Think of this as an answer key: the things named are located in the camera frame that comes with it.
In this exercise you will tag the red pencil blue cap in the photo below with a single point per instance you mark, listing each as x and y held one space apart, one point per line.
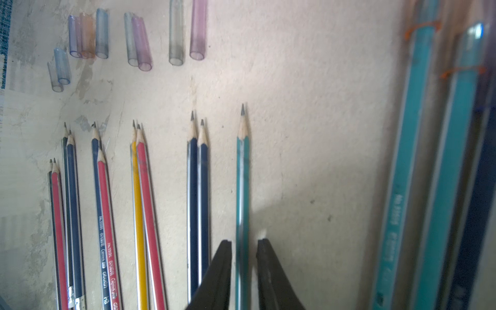
110 245

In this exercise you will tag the yellow striped pencil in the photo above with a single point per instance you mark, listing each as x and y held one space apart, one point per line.
139 233

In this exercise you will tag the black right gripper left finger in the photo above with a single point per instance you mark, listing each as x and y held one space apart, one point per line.
215 288

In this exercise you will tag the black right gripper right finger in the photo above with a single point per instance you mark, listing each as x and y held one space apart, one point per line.
274 288

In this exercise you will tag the blue pencil violet cap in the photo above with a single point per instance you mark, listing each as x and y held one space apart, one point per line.
203 186

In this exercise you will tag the pink purple pencil cap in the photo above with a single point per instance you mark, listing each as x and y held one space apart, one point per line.
142 44

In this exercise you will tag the green pencil orange cap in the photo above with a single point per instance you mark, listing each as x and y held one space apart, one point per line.
445 180
424 22

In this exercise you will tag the violet clear pencil cap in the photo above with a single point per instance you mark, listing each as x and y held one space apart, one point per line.
198 30

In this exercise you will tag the red striped pencil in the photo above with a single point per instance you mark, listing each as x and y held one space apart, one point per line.
58 225

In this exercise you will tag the purple clear pencil cap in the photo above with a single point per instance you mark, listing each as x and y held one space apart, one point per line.
74 32

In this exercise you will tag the black striped pencil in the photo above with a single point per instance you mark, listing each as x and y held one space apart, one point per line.
70 276
52 240

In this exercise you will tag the blue pencil orange cap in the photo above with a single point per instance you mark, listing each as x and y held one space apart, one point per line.
106 299

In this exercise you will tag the pink clear pencil cap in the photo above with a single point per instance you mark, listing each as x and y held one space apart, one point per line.
87 36

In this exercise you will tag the blue pencil pink cap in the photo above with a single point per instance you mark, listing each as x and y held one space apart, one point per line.
75 225

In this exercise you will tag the red pencil purple cap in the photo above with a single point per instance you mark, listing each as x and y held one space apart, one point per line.
153 245

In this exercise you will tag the green pencil yellow cap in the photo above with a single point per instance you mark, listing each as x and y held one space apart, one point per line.
242 215

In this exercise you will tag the clear greenish pencil cap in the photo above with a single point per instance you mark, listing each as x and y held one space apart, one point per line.
176 41

